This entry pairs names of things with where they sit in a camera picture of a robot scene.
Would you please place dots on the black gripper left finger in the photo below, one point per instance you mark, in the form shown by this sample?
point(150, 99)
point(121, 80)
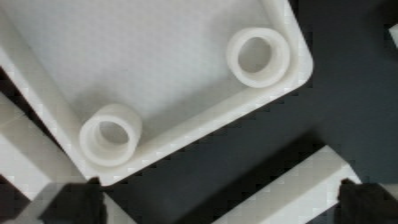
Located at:
point(77, 206)

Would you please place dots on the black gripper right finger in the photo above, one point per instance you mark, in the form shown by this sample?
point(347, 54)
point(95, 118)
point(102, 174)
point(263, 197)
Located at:
point(366, 203)

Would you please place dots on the white U-shaped fixture frame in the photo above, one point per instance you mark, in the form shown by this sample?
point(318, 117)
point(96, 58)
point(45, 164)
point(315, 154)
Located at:
point(41, 170)

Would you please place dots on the white desk top panel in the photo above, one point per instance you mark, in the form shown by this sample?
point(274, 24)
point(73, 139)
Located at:
point(132, 52)

